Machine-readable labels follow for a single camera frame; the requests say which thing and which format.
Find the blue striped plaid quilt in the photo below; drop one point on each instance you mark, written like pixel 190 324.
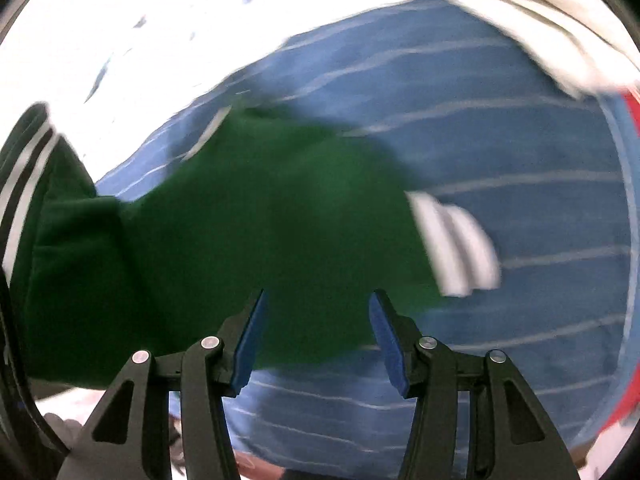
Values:
pixel 500 160

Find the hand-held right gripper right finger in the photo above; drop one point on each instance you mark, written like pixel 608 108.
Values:
pixel 387 340

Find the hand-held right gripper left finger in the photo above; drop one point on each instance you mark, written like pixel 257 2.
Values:
pixel 250 340

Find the green and cream varsity jacket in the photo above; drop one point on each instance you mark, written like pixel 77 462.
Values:
pixel 225 220

